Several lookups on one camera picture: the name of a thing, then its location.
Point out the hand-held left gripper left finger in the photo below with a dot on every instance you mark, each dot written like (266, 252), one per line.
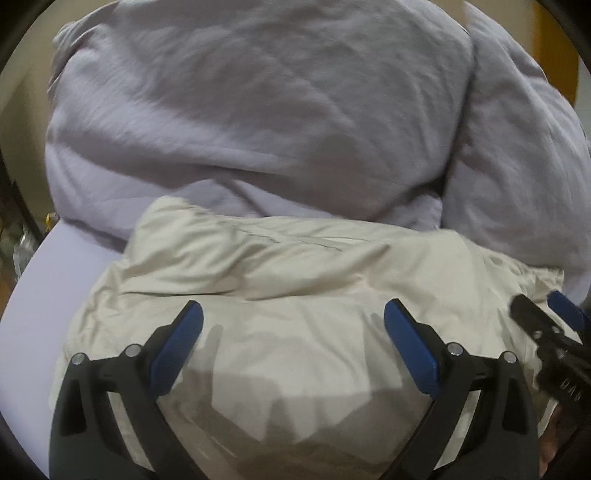
(178, 350)

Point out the bed with lilac sheet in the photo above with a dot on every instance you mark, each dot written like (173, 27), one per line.
(41, 323)

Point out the wooden door frame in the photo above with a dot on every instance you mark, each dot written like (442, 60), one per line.
(554, 46)

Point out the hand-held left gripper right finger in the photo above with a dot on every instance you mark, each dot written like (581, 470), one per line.
(411, 350)

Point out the lilac pillow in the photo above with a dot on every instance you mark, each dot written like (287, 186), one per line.
(254, 115)
(517, 184)

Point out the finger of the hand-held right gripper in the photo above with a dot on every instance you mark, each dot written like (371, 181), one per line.
(568, 309)
(531, 318)

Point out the person's right hand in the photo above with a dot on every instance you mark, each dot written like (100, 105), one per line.
(551, 447)

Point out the light puffer jacket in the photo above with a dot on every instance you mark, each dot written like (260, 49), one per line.
(300, 286)

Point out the small shiny clutter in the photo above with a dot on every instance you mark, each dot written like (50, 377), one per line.
(21, 242)

